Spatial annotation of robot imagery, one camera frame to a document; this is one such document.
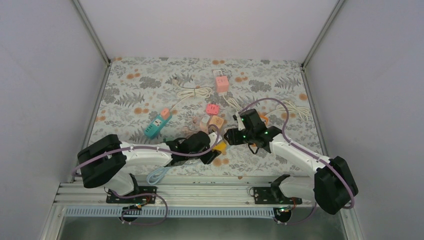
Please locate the white small charger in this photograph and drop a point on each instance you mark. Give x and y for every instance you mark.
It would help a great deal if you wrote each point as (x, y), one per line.
(205, 119)

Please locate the aluminium corner frame post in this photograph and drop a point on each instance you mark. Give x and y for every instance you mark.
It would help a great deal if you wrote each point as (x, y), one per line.
(334, 12)

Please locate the teal power strip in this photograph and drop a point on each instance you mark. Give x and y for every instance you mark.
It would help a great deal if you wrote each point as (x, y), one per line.
(155, 127)

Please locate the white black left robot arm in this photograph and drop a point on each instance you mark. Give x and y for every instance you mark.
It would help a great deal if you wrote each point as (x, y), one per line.
(102, 163)

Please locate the aluminium rail base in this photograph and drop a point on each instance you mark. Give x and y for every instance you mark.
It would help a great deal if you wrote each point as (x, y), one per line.
(181, 196)

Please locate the yellow cube socket adapter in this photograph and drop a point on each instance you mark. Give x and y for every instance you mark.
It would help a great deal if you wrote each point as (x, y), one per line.
(220, 147)

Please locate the pink plug adapter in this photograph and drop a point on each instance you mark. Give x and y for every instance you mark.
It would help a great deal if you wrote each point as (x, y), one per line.
(212, 109)

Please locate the floral patterned table mat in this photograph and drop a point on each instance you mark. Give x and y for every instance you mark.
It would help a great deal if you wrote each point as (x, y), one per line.
(139, 88)

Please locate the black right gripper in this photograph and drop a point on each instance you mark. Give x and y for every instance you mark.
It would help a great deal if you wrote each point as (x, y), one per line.
(233, 139)

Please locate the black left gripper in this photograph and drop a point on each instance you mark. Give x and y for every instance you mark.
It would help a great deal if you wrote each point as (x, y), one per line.
(208, 159)

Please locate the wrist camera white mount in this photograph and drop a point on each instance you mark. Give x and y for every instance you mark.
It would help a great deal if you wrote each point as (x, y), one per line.
(240, 121)
(213, 137)

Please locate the pink cube socket adapter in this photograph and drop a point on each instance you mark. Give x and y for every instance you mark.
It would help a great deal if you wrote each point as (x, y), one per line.
(221, 84)

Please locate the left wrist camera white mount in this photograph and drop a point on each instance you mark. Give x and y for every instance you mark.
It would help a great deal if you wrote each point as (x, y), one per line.
(213, 137)

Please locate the salmon plug on teal strip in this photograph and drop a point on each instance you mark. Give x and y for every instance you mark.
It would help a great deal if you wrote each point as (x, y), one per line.
(165, 114)

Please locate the white power strip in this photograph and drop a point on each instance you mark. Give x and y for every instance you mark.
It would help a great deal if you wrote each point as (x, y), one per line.
(217, 73)

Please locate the round pink power socket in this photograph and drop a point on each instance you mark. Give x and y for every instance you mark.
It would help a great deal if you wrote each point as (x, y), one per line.
(204, 127)

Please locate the orange power strip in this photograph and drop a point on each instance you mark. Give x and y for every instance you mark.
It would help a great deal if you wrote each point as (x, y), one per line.
(263, 117)

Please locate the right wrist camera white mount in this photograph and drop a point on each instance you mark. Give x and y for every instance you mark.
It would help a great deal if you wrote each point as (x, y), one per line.
(240, 121)

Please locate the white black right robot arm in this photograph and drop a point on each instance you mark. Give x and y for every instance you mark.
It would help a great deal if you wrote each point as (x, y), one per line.
(329, 182)

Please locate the left aluminium corner post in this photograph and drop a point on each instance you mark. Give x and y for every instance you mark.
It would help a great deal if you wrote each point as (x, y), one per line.
(88, 25)

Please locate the beige cube socket adapter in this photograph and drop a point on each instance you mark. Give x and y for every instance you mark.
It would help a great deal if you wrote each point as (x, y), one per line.
(216, 121)

